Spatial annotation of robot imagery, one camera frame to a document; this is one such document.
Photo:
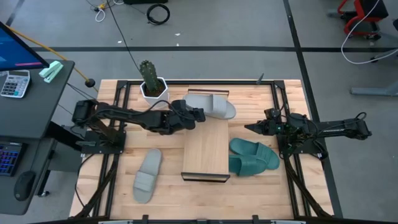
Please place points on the dark grey desk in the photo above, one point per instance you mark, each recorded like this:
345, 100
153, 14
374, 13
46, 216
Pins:
40, 109

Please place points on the teal slide sandal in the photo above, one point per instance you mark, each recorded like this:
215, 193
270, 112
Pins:
245, 165
258, 151

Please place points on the wooden shelf with black frame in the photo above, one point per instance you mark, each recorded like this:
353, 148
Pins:
205, 149

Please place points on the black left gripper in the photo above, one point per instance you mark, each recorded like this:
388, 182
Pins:
194, 115

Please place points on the red and black cart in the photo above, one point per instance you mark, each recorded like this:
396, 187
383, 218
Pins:
360, 15

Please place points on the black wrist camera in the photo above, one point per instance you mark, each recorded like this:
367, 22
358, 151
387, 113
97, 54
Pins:
272, 114
179, 106

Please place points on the black computer monitor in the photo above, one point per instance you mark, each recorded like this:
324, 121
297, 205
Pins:
15, 49

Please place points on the white plant pot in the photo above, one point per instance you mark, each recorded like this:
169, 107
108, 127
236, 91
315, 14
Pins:
155, 98

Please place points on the black aluminium table frame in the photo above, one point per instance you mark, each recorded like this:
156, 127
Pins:
174, 82

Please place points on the grey desk calculator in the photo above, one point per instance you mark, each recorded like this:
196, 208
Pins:
15, 84

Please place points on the green cactus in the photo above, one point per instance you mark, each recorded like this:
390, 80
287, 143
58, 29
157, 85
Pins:
150, 74

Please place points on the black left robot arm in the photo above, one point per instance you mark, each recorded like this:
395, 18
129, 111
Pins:
130, 116

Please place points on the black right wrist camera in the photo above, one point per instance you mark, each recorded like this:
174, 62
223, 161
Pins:
272, 114

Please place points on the grey slide sandal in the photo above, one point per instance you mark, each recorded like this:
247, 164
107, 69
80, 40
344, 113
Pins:
217, 107
147, 177

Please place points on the black ball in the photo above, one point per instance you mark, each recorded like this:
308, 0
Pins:
90, 82

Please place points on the black computer mouse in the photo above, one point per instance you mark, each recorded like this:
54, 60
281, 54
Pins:
25, 185

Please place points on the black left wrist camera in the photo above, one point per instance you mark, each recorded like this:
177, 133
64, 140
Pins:
179, 106

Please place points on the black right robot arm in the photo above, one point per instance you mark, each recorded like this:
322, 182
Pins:
335, 129

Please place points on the grey table leg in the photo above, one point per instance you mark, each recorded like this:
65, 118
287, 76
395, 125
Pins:
373, 91

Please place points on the backlit black keyboard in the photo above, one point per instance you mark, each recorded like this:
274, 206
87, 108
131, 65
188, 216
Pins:
9, 158

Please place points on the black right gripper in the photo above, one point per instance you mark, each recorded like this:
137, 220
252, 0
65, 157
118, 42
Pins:
273, 128

